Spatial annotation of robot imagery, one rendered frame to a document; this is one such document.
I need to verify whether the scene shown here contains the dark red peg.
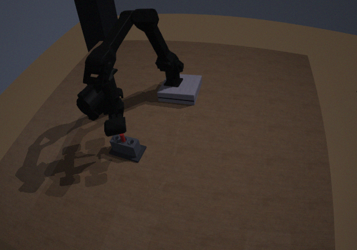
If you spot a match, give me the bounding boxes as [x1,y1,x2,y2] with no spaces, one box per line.
[120,133,126,142]

